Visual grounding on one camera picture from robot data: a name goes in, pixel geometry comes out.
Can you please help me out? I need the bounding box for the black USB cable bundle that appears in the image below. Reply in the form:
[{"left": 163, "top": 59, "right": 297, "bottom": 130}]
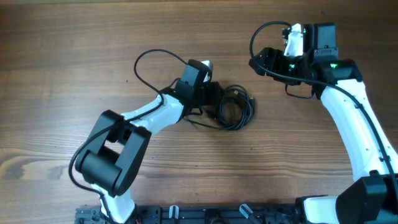
[{"left": 183, "top": 84, "right": 256, "bottom": 131}]

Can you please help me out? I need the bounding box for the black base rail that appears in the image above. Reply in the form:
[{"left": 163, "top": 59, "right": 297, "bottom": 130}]
[{"left": 74, "top": 203, "right": 299, "bottom": 224}]

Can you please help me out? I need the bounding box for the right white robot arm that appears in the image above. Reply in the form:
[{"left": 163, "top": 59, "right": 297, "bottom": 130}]
[{"left": 249, "top": 22, "right": 397, "bottom": 223}]

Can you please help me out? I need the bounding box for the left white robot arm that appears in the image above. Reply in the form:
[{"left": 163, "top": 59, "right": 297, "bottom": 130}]
[{"left": 69, "top": 59, "right": 218, "bottom": 223}]

